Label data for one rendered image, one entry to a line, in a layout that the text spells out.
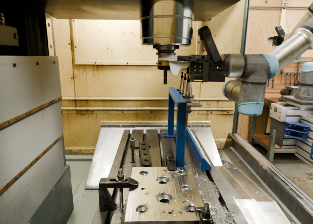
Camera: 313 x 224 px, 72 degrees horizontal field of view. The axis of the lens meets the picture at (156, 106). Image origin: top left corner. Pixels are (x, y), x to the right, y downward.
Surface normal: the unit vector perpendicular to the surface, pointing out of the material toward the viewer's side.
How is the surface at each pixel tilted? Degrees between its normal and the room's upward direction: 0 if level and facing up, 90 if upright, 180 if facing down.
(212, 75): 90
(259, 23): 90
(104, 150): 26
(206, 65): 90
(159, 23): 90
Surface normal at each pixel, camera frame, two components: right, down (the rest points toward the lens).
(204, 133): 0.03, -0.79
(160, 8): -0.21, 0.22
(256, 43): 0.01, 0.22
